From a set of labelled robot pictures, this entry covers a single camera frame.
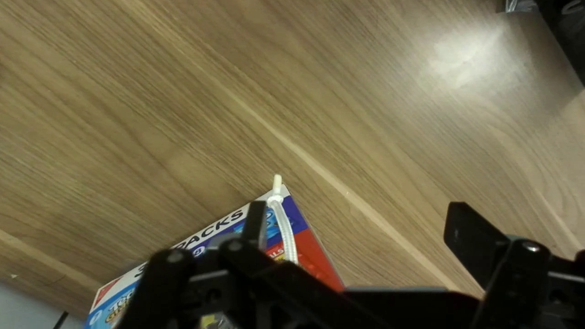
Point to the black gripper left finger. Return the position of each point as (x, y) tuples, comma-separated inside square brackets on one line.
[(201, 280)]

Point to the blue cardboard snack box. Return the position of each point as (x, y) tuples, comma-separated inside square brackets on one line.
[(307, 247)]

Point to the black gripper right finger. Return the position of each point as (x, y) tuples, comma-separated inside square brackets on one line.
[(530, 286)]

